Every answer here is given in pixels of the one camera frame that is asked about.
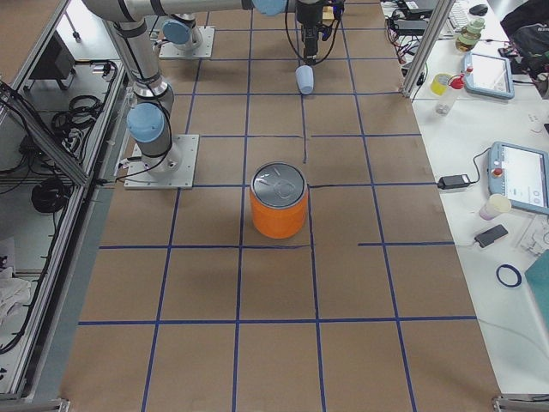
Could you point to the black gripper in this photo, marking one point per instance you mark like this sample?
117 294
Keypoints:
308 17

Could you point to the light blue plastic cup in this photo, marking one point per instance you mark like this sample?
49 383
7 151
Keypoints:
304 75

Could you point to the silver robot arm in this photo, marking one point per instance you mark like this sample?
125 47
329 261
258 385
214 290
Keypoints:
319 20
125 22

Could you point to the wooden cup rack stand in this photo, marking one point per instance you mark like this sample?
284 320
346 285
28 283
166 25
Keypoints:
328 14

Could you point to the white paper cup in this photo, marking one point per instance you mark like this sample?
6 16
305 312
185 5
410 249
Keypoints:
496 205

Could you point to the yellow tape roll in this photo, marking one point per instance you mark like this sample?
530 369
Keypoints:
439 83

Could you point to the clear bottle red cap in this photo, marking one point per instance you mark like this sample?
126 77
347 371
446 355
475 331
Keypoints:
453 90

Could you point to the glass tea jar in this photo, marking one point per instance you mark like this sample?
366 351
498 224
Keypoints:
470 35

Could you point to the orange can with silver lid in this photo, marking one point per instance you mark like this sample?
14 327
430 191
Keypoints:
278 200

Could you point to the black computer mouse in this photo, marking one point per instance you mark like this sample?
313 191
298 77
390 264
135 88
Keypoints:
478 10

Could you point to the far blue teach pendant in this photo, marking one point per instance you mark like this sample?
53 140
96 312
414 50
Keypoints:
488 75

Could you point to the blue teach pendant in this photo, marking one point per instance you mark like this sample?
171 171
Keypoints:
520 174
488 75

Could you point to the black power adapter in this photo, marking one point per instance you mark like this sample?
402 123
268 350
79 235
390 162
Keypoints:
450 182

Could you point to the near blue teach pendant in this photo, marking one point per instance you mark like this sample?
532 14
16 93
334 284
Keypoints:
520 174

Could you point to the black smartphone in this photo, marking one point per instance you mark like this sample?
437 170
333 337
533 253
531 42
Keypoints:
491 235

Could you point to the teal board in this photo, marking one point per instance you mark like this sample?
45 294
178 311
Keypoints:
538 281

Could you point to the white cloth rag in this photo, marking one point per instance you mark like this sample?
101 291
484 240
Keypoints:
15 292

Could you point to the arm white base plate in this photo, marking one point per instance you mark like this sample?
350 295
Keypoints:
177 170
186 43

